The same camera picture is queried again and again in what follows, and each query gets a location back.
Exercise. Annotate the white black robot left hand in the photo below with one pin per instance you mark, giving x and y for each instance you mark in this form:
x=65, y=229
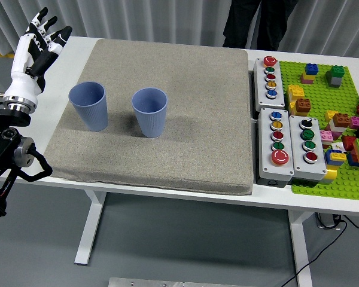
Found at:
x=22, y=59

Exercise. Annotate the blue ribbed cup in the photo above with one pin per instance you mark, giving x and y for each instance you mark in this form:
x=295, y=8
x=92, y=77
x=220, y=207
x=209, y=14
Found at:
x=151, y=119
x=89, y=110

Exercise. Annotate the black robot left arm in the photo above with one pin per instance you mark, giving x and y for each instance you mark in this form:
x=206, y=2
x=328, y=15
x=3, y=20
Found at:
x=0, y=143

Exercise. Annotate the white pleated curtain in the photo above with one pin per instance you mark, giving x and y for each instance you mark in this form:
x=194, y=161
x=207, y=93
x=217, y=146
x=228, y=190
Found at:
x=137, y=15

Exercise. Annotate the grey-brown fabric mat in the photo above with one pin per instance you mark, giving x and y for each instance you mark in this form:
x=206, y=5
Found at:
x=182, y=119

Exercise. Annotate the white table leg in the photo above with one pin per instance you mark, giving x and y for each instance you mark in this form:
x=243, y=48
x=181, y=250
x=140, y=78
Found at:
x=89, y=227
x=300, y=245

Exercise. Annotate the person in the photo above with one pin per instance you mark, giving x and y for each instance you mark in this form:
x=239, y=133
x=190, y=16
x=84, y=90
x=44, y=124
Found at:
x=251, y=21

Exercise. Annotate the grey five-button control box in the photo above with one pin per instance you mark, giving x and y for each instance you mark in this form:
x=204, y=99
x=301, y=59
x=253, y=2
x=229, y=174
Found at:
x=261, y=89

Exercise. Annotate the grey box large red button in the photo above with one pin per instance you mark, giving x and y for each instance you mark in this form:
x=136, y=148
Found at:
x=264, y=161

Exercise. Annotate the pink building block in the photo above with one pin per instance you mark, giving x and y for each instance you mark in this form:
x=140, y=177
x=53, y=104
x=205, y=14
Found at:
x=302, y=78
x=326, y=136

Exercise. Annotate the brown building block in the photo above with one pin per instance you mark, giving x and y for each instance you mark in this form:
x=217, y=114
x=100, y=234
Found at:
x=302, y=104
x=341, y=119

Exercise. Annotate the blue building block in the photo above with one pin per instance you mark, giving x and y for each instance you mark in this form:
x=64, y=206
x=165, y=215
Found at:
x=311, y=68
x=353, y=161
x=329, y=158

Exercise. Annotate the green studded baseplate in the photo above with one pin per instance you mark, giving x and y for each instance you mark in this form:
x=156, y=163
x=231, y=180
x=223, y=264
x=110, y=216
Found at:
x=320, y=98

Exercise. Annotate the grey building block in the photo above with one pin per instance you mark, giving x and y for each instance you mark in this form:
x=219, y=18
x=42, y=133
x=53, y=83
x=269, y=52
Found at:
x=335, y=81

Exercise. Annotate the white building block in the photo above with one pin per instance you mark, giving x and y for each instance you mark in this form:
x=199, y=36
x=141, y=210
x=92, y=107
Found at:
x=336, y=128

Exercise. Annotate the yellow round building block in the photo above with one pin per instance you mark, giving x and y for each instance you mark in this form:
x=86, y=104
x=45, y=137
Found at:
x=331, y=174

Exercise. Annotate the red building block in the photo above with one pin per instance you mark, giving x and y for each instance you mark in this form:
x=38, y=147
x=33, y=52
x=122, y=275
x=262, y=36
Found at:
x=348, y=143

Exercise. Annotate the magenta building block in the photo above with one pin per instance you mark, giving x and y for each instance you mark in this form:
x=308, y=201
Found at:
x=356, y=122

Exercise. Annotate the grey power strip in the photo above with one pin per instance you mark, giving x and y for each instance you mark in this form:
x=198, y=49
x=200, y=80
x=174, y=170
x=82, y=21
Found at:
x=326, y=222

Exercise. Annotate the grey box with selector switch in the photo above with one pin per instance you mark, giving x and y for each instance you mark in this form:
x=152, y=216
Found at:
x=297, y=161

